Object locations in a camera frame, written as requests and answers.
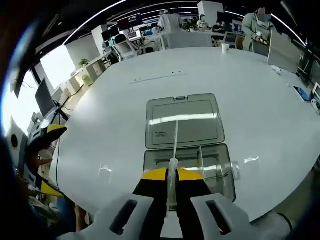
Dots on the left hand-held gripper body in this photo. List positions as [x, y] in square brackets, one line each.
[16, 142]

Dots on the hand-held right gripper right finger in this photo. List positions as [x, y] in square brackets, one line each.
[200, 220]

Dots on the small white appliance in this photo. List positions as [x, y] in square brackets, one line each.
[316, 97]

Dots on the clear plastic divider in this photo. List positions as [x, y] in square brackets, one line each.
[201, 160]
[175, 150]

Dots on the white office chair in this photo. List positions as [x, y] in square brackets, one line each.
[125, 51]

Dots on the low white desk partition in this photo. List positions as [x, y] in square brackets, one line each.
[186, 41]

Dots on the blue cloth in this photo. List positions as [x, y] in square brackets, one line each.
[302, 93]

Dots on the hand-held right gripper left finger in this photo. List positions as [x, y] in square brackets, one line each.
[140, 220]

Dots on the transparent grey dual guide fixture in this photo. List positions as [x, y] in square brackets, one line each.
[185, 125]

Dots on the white partition panel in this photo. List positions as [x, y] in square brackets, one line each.
[283, 52]

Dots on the white column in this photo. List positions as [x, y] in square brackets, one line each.
[101, 41]

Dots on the white paper cup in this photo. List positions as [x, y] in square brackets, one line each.
[225, 48]

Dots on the green potted plant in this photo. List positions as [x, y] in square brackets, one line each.
[84, 62]

